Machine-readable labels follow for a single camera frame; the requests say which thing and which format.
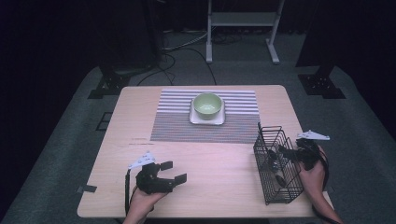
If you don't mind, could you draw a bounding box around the white square plate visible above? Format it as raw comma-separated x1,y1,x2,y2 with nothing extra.
189,100,226,126

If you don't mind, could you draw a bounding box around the metal spoon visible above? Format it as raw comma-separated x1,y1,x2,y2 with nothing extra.
267,148,280,173

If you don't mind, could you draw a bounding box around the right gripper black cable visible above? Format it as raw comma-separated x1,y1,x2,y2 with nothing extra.
311,151,343,224

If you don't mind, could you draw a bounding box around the green bowl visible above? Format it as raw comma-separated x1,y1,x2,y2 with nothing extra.
192,92,223,120

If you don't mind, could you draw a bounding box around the striped placemat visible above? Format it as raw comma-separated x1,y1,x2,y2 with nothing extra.
149,89,262,145

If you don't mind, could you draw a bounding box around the person's right hand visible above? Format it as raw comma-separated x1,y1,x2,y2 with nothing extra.
296,145,329,201

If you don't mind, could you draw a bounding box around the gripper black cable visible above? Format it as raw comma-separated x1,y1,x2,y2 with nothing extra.
311,151,343,224
124,168,132,217

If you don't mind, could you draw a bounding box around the black floor tape rectangle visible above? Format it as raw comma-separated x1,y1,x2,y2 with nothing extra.
95,111,114,132

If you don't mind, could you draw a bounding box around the person's left hand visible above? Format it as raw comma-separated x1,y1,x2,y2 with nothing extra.
128,186,169,216

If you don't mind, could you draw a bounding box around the black stand base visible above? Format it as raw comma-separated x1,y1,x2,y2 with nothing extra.
87,65,133,100
297,65,347,100

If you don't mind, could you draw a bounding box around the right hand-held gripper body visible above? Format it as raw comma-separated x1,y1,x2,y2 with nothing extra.
295,129,327,172

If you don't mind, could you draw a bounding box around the black wire basket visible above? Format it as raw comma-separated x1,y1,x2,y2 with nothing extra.
252,121,305,205

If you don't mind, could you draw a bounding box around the black tape piece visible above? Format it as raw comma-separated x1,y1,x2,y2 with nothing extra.
76,184,98,194

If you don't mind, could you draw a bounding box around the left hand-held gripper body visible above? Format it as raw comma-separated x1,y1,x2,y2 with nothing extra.
128,150,176,196

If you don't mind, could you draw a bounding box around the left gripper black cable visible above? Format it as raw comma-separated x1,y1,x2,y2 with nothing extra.
124,168,132,217

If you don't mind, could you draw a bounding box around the white metal stand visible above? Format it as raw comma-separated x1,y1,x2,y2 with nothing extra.
205,0,286,65

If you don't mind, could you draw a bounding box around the black floor cable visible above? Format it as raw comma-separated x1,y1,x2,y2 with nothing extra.
135,46,218,87

